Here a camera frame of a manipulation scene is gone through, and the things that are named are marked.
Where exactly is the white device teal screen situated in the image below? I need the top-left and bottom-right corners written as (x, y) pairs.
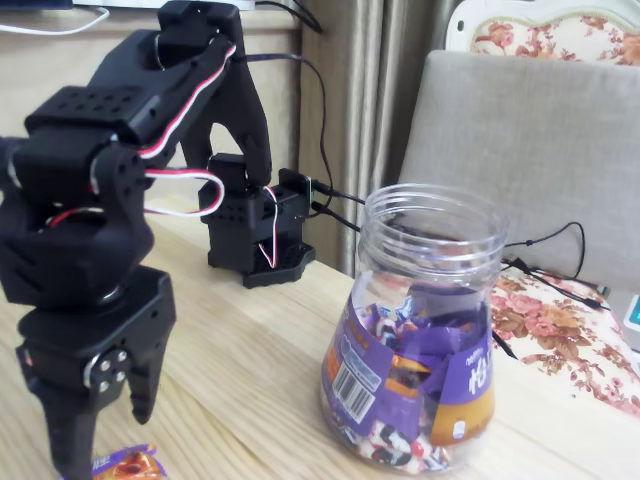
top-left (619, 293), bottom-right (640, 351)

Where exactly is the purple candy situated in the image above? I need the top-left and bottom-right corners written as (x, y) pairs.
top-left (89, 443), bottom-right (167, 480)

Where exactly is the clear plastic candy jar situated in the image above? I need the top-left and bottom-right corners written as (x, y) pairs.
top-left (319, 183), bottom-right (510, 474)

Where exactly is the beige curtain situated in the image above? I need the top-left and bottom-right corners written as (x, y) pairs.
top-left (299, 0), bottom-right (464, 279)

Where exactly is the grey chair back cushion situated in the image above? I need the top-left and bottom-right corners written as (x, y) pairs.
top-left (397, 48), bottom-right (640, 291)

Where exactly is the black cable with loop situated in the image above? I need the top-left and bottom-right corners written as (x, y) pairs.
top-left (314, 182), bottom-right (586, 281)

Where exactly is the floral seat cushion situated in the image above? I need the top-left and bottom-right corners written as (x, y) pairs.
top-left (489, 269), bottom-right (640, 419)

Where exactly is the white cable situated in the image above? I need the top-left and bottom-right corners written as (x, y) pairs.
top-left (0, 5), bottom-right (110, 36)

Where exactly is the white floral chair back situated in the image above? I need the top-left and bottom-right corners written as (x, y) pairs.
top-left (444, 0), bottom-right (640, 66)

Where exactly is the black cable pair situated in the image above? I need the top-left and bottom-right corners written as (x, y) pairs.
top-left (254, 0), bottom-right (324, 35)

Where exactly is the thin black cable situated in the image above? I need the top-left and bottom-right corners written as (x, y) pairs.
top-left (242, 52), bottom-right (337, 197)

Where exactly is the white flat device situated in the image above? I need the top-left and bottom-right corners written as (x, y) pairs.
top-left (72, 0), bottom-right (256, 11)

